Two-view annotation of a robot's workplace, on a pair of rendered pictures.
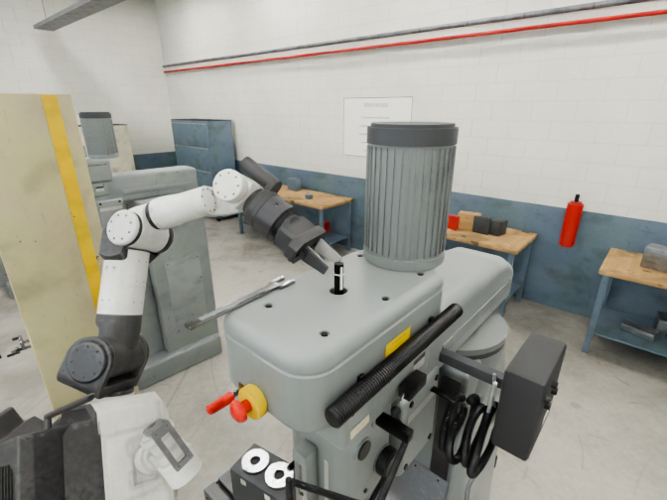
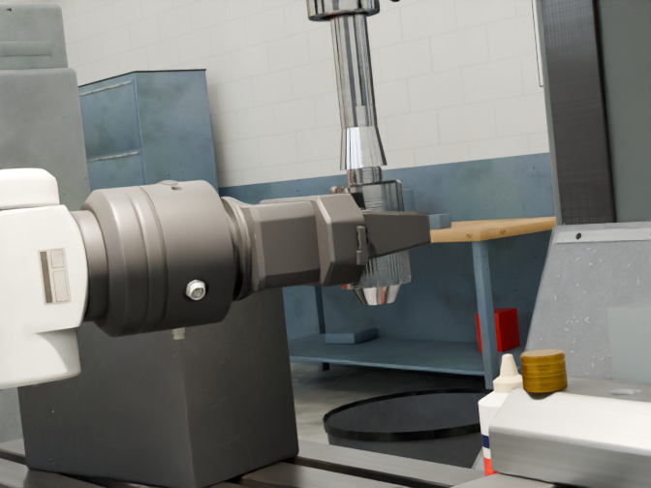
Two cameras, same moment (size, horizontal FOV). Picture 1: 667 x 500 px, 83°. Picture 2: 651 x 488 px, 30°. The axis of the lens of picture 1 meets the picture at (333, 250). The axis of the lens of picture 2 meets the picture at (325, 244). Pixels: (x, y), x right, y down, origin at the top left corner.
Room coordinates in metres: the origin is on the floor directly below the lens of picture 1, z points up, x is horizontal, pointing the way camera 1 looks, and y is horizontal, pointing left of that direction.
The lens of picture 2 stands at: (-0.09, -0.13, 1.18)
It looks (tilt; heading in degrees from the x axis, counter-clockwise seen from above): 3 degrees down; 10
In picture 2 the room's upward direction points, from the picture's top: 6 degrees counter-clockwise
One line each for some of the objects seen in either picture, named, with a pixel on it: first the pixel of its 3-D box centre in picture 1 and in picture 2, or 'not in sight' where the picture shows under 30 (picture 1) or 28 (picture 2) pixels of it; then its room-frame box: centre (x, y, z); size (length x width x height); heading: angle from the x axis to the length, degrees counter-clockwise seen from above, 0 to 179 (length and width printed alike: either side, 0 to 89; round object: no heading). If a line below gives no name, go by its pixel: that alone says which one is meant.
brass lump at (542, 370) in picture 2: not in sight; (543, 370); (0.52, -0.12, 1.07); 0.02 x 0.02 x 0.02
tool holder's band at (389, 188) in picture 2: not in sight; (365, 190); (0.70, -0.01, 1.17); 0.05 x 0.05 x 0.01
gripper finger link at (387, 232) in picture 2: not in sight; (387, 232); (0.67, -0.03, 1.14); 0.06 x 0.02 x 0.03; 125
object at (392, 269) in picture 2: not in sight; (371, 240); (0.70, -0.01, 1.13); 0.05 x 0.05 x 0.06
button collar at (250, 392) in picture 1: (252, 401); not in sight; (0.52, 0.14, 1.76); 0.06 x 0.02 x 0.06; 49
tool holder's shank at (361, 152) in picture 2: not in sight; (356, 97); (0.70, -0.01, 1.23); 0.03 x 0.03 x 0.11
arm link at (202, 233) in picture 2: not in sight; (236, 252); (0.64, 0.06, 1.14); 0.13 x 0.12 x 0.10; 36
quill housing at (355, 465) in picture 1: (338, 442); not in sight; (0.70, -0.01, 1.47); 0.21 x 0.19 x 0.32; 49
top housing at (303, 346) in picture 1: (342, 320); not in sight; (0.71, -0.02, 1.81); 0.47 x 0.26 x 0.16; 139
